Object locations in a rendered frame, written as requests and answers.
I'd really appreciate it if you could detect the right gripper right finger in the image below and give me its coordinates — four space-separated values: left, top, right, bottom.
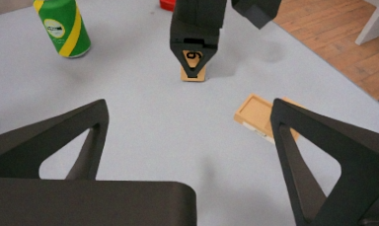
269 98 379 226

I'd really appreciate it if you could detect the orange number cube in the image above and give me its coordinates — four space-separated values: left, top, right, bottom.
181 51 206 81
265 97 304 137

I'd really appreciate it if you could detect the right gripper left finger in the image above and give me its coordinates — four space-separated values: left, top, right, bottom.
0 99 110 180

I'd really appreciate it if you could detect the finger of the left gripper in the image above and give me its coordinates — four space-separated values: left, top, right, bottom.
170 41 218 77

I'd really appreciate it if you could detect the green and yellow drink can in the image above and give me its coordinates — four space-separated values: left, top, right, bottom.
34 0 91 58

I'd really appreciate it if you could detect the red mint tin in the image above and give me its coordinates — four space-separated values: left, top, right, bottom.
159 0 176 12

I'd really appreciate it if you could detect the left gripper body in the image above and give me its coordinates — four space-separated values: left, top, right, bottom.
170 0 220 48

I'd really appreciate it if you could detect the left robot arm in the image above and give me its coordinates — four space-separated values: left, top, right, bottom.
195 0 282 30

